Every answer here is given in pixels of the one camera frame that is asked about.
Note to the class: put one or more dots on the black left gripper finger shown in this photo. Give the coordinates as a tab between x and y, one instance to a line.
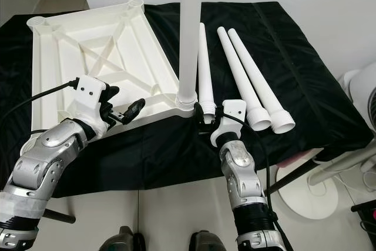
112	95
134	109

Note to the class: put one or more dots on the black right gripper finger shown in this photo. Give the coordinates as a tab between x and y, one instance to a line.
208	119

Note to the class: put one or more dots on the white plastic children table top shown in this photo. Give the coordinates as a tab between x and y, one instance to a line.
70	63

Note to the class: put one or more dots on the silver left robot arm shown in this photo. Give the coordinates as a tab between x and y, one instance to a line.
41	174

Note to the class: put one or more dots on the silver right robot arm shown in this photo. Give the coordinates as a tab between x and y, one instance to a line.
247	186

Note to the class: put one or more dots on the black metal table leg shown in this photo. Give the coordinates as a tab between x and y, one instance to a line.
291	177
59	216

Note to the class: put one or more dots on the black cloth table cover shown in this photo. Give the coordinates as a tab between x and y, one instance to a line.
305	74

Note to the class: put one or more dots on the white standing fan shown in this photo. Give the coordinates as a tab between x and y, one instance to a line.
305	192

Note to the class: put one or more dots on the grey robot right leg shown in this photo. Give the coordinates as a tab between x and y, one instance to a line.
208	242

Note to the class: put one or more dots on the grey robot leg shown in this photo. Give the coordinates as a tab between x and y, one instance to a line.
123	240
208	242

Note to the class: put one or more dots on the grey robot left leg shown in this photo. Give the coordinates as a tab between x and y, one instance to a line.
123	240

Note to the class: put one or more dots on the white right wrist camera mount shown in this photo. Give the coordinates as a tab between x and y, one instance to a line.
235	110

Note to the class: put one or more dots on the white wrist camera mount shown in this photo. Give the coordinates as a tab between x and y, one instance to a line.
235	110
91	92

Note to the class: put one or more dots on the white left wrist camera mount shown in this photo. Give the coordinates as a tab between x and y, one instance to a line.
91	92

